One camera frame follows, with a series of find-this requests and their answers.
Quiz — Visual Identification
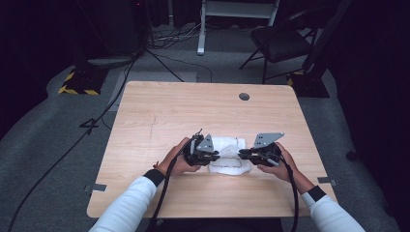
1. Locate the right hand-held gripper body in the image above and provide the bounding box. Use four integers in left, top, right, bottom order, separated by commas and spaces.
249, 131, 285, 168

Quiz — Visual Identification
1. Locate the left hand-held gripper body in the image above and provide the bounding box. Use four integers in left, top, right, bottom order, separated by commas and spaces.
183, 128, 220, 167

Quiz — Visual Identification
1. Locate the white towel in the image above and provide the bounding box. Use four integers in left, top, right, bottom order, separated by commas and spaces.
207, 135, 254, 177

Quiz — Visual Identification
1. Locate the person's right hand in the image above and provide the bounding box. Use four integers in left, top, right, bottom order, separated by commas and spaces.
256, 141, 300, 184

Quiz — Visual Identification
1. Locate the person's left hand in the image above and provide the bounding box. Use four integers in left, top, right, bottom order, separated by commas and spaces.
157, 136, 201, 177

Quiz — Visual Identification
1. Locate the grey tape strip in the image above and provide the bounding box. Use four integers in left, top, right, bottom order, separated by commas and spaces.
83, 182, 108, 193
316, 176, 338, 188

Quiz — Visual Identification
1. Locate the black stand with striped base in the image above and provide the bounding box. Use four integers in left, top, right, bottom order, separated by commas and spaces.
285, 0, 353, 99

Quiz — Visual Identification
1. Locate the small black round object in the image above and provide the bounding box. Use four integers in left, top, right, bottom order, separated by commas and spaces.
345, 148, 359, 162

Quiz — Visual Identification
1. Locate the black folding chair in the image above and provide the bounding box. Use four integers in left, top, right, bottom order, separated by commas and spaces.
238, 7, 324, 85

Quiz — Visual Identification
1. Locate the yellow-black striped base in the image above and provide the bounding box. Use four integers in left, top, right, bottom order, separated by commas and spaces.
57, 66, 109, 97

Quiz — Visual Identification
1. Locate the left hand-held gripper black cable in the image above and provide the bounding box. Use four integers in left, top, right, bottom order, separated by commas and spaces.
148, 138, 196, 232

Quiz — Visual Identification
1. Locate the hand-held gripper black cable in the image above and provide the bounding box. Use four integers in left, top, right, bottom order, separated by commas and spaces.
260, 151, 300, 232
148, 138, 196, 232

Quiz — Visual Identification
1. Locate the right hand-held gripper black cable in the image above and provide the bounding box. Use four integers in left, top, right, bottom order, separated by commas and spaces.
260, 151, 300, 232

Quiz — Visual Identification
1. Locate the thin black floor cable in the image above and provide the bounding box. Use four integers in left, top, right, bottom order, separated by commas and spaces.
154, 52, 214, 84

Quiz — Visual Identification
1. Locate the white desk frame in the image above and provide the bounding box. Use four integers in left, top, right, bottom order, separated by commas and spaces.
196, 0, 281, 57

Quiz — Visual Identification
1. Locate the tangle of floor cables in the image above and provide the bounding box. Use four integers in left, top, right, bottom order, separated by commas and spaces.
146, 17, 214, 51

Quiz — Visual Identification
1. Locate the long black floor cable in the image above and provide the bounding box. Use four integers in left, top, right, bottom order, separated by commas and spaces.
7, 52, 144, 232

